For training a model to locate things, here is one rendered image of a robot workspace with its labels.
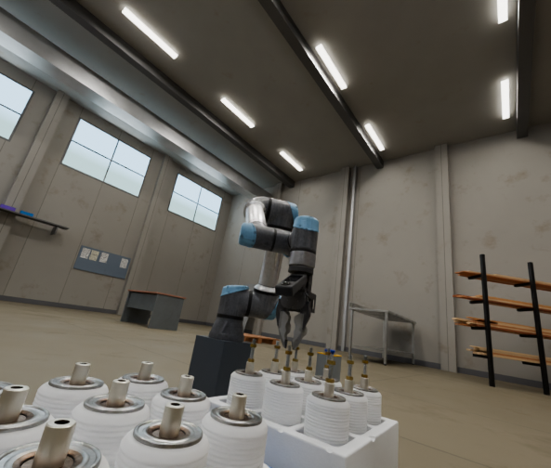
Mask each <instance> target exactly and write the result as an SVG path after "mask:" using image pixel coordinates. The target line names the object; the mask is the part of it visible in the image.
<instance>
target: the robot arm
mask: <svg viewBox="0 0 551 468"><path fill-rule="evenodd" d="M243 215H244V217H245V223H243V224H242V226H241V230H240V235H239V244H240V245H242V246H246V247H248V248H256V249H260V250H265V255H264V259H263V264H262V268H261V273H260V278H259V283H258V284H257V285H256V286H255V288H254V290H253V291H250V290H249V287H248V286H243V285H227V286H225V287H223V289H222V293H221V295H220V301H219V306H218V311H217V315H216V321H215V323H214V325H213V327H212V329H211V331H210V332H209V335H208V337H210V338H214V339H218V340H224V341H231V342H241V343H243V341H244V335H243V317H249V318H256V319H264V320H266V319H267V320H274V319H275V318H276V319H277V326H278V329H279V335H280V338H281V341H282V345H283V347H284V348H286V347H287V342H288V340H287V334H288V333H289V332H290V330H291V324H290V321H291V316H290V312H289V311H292V312H293V311H294V312H298V313H299V314H298V315H296V316H295V317H294V323H295V330H294V338H293V341H292V348H293V350H295V349H296V348H297V347H298V346H299V344H300V342H301V340H302V338H303V337H304V336H306V335H307V331H308V329H307V327H306V325H307V323H308V321H309V319H310V315H311V313H315V304H316V294H314V293H312V292H311V285H312V276H313V271H314V270H313V269H314V268H315V262H316V251H317V242H318V234H319V221H318V220H317V219H316V218H315V217H312V216H308V215H300V216H298V208H297V206H296V204H294V203H291V202H288V201H281V200H276V199H272V198H269V197H256V198H253V199H251V200H249V201H248V202H247V203H246V204H245V206H244V207H243ZM292 230H293V231H292ZM283 256H286V257H288V260H289V265H288V266H289V268H288V272H289V273H291V275H290V276H288V277H287V278H286V279H284V280H282V281H281V282H280V283H278V281H279V276H280V272H281V267H282V259H283ZM313 299H314V308H312V307H313Z"/></svg>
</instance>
